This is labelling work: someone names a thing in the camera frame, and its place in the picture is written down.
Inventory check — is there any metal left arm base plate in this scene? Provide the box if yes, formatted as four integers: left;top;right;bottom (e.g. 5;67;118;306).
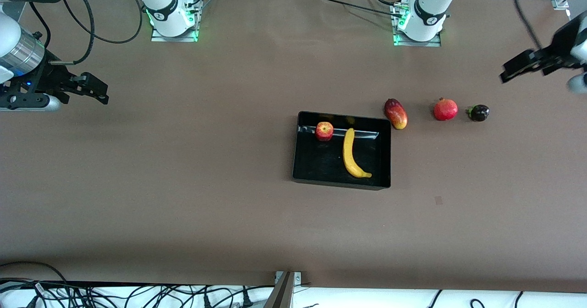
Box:
391;1;442;47

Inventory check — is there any yellow banana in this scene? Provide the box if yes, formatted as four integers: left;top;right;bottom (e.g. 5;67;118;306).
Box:
343;128;372;179

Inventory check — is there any black looping right arm cable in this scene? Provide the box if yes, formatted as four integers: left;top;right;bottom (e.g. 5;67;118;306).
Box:
63;0;144;44

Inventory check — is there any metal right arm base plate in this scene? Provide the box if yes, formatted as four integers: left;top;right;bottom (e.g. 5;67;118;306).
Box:
150;0;201;43

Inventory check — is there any thick black floor cable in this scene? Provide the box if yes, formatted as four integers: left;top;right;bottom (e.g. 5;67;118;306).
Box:
0;261;69;285

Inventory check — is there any black rectangular plastic tray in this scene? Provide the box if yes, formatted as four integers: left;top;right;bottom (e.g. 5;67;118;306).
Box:
292;111;392;191

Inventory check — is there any aluminium camera mount post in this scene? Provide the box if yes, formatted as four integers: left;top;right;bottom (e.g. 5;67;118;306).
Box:
264;270;303;308

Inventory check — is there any red pomegranate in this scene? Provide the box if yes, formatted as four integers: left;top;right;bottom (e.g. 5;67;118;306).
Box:
433;98;459;121

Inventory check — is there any red apple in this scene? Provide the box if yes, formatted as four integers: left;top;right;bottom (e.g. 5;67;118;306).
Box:
315;121;334;142

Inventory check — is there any dark purple mangosteen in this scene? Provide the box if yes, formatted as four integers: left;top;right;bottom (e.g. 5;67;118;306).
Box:
466;104;490;122

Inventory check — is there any red yellow mango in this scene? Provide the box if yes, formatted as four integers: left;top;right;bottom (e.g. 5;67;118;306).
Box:
384;98;408;130

